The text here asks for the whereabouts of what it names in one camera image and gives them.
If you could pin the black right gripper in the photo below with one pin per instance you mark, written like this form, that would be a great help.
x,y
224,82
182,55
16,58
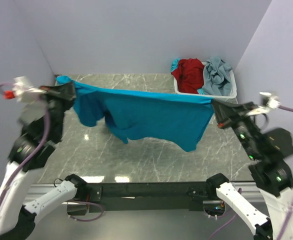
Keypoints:
x,y
227,116

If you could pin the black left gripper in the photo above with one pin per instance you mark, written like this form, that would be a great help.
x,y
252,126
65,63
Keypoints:
x,y
59,92

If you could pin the blue t shirt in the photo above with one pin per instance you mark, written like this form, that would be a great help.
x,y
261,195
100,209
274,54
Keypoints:
x,y
134,115

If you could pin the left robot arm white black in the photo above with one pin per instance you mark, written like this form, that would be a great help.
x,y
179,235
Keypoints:
x,y
41,128

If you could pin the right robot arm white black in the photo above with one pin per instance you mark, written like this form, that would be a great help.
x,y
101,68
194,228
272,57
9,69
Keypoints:
x,y
271,174

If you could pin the grey t shirt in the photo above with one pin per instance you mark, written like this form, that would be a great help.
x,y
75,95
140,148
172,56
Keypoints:
x,y
217,80

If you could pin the red t shirt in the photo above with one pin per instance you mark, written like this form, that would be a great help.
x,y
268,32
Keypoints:
x,y
189,75

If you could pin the light blue garment in basket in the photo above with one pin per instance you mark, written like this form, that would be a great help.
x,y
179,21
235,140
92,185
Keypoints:
x,y
174,65

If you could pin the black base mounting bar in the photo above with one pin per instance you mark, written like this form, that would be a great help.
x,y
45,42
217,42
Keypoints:
x,y
168,203

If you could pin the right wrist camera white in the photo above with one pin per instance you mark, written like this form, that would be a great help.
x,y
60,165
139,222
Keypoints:
x,y
269,102

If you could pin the aluminium rail frame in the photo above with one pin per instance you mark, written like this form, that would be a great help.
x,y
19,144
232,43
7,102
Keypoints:
x,y
251,192

